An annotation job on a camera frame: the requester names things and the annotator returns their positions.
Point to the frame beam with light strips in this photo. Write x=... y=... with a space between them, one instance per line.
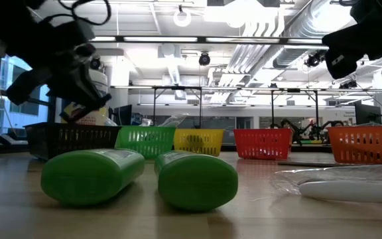
x=161 y=38

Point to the silver ceiling air duct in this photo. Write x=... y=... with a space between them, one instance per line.
x=297 y=49

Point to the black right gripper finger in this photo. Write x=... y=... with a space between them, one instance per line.
x=350 y=49

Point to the Lysol wipes canister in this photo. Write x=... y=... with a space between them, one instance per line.
x=101 y=83

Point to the orange plastic basket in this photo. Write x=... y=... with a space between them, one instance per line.
x=366 y=142

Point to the black plastic basket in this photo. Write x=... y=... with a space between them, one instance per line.
x=71 y=139

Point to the green travel shampoo bottle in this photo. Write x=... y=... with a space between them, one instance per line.
x=196 y=182
x=88 y=176

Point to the dark computer monitor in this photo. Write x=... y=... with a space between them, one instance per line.
x=366 y=114
x=123 y=116

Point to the black ceiling-mounted camera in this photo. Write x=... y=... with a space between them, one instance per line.
x=313 y=59
x=204 y=59
x=96 y=63
x=348 y=84

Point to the white round ceiling lamp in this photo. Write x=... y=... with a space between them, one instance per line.
x=182 y=18

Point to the black background robot arms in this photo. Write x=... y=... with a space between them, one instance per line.
x=297 y=127

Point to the red plastic basket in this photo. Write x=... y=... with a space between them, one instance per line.
x=262 y=143

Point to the yellow plastic basket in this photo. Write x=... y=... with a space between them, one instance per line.
x=199 y=141

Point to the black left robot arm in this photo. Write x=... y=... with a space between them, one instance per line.
x=8 y=26

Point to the red toothbrush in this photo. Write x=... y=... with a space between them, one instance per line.
x=350 y=192

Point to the green plastic basket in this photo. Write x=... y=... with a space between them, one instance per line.
x=148 y=141

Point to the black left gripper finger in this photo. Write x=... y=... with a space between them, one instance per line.
x=88 y=89
x=70 y=104

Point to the black background rig frame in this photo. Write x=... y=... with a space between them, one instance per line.
x=293 y=90
x=177 y=88

